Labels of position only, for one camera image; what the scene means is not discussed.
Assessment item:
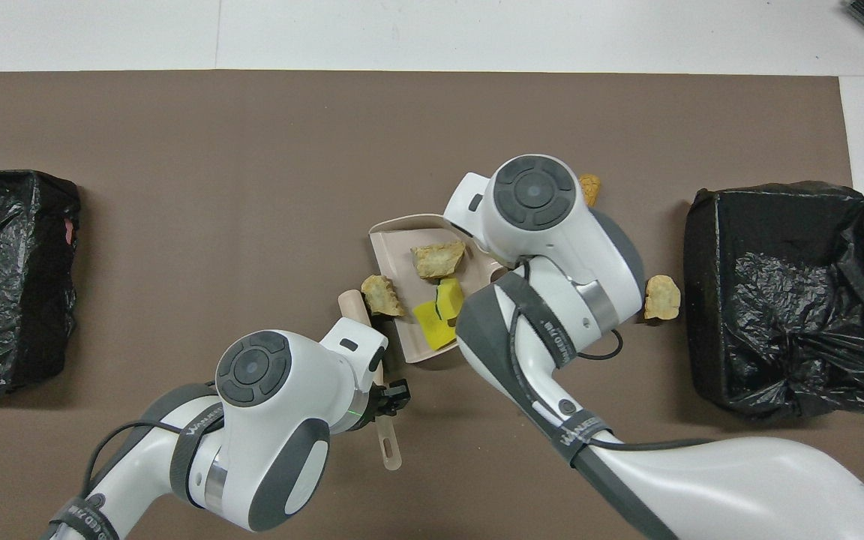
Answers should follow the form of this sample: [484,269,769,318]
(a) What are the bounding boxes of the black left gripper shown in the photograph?
[370,380,412,421]

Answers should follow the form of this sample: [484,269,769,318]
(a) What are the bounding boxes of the beige brush black bristles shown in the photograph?
[338,291,404,472]

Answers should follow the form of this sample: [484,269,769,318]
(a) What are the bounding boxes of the yellow sponge piece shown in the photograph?
[436,279,465,320]
[413,300,458,350]

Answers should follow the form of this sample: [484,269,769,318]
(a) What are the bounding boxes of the beige striped bread piece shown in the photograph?
[411,240,467,281]

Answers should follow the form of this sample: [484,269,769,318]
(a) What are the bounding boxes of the beige plastic dustpan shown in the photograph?
[368,214,512,366]

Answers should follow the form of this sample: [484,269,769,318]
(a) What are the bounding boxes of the black bag lined bin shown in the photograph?
[0,170,82,396]
[683,180,864,425]

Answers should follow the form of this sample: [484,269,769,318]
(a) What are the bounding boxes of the brown table mat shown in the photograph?
[0,71,864,540]

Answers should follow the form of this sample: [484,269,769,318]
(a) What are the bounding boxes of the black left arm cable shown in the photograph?
[83,416,223,500]

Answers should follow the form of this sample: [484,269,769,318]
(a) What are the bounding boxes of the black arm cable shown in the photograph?
[511,259,714,451]
[83,416,223,500]

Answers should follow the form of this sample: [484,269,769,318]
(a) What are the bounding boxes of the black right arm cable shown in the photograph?
[511,259,714,451]

